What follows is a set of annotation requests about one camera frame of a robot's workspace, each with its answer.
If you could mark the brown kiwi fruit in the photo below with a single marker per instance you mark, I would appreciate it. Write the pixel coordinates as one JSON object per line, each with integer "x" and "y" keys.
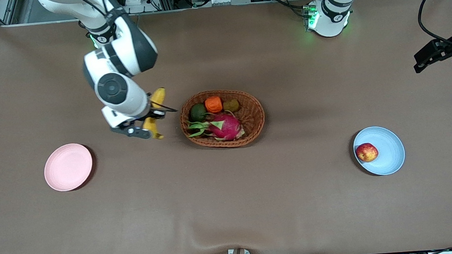
{"x": 231, "y": 105}

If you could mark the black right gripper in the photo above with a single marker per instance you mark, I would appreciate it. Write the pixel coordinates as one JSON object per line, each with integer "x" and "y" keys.
{"x": 155, "y": 114}

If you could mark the oval brown wicker basket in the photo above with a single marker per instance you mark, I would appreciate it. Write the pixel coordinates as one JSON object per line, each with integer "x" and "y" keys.
{"x": 252, "y": 131}

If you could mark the red yellow apple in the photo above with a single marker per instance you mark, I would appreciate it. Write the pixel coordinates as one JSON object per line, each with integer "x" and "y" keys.
{"x": 366, "y": 152}

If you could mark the magenta dragon fruit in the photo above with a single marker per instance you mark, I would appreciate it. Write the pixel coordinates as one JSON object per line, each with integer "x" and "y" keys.
{"x": 226, "y": 127}

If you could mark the white terminal strip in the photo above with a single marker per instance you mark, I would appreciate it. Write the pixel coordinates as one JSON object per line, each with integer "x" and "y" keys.
{"x": 220, "y": 1}

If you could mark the light blue round plate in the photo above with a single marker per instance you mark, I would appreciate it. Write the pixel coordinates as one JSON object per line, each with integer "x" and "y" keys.
{"x": 389, "y": 150}

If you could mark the large table cover cloth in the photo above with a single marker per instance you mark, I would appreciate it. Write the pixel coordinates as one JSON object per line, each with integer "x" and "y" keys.
{"x": 232, "y": 207}

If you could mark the dark green avocado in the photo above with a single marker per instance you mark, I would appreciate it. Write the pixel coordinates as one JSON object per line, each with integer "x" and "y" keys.
{"x": 198, "y": 113}

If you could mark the pink round plate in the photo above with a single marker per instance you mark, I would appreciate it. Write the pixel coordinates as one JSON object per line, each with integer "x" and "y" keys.
{"x": 68, "y": 167}

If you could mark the yellow banana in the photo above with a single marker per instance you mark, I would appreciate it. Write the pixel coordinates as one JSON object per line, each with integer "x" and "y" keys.
{"x": 158, "y": 96}

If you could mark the orange tangerine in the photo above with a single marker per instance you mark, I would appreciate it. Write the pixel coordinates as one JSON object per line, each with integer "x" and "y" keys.
{"x": 213, "y": 105}

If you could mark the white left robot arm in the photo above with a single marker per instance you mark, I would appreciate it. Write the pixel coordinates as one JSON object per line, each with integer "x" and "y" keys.
{"x": 332, "y": 13}

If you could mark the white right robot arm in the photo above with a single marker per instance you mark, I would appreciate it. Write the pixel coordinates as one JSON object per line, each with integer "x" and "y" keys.
{"x": 122, "y": 58}

